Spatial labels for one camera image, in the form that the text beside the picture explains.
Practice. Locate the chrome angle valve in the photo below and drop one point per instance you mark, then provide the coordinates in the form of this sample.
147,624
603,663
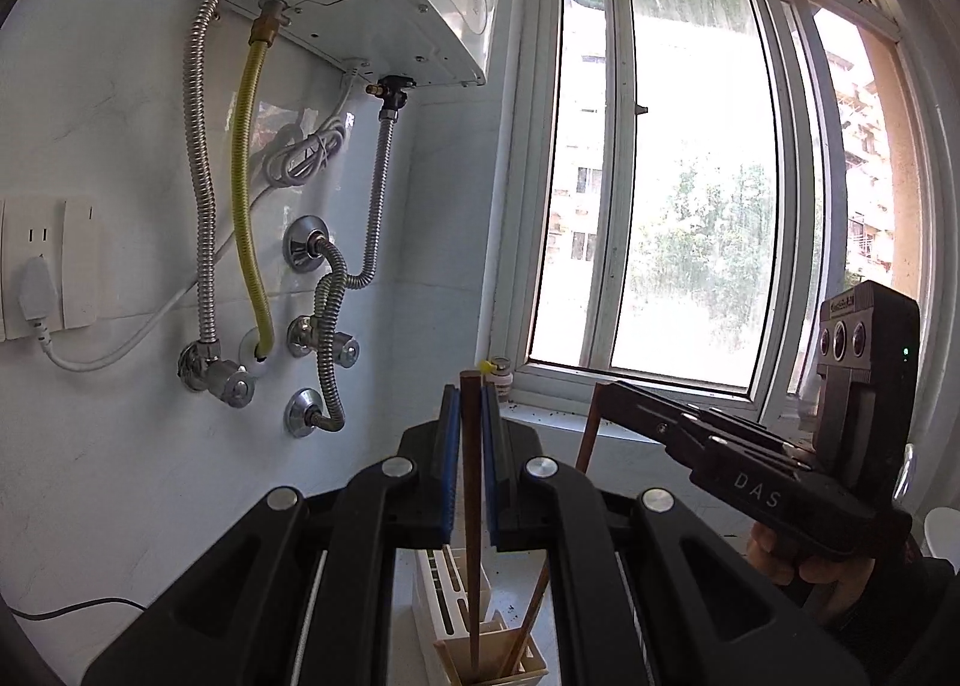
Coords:
225,378
345,350

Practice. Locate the white framed window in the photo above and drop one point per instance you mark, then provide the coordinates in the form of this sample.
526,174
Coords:
690,168

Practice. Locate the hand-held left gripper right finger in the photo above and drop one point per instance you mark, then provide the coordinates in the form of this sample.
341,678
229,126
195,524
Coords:
491,483

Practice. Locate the person's right forearm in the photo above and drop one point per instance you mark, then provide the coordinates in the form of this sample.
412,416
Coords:
900,626

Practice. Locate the white wall flange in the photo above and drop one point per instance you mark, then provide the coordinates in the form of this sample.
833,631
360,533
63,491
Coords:
246,356

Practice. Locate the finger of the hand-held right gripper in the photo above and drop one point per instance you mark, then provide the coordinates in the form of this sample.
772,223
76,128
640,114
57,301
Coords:
750,442
645,423

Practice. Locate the person's right hand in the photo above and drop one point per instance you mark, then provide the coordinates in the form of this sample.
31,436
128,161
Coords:
832,581

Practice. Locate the cream plastic utensil holder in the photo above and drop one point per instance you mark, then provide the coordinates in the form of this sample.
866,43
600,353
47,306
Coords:
450,603

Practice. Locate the white plug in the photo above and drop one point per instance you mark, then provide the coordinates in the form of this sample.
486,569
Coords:
36,296

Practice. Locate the small pink white jar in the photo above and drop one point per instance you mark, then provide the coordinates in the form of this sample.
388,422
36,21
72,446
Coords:
501,382

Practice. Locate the chrome wall flange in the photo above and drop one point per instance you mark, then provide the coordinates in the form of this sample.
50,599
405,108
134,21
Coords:
300,416
300,243

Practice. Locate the white wall outlet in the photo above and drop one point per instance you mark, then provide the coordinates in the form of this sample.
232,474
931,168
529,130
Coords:
22,228
82,266

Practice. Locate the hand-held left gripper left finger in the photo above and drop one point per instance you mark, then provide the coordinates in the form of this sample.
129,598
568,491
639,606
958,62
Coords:
450,476

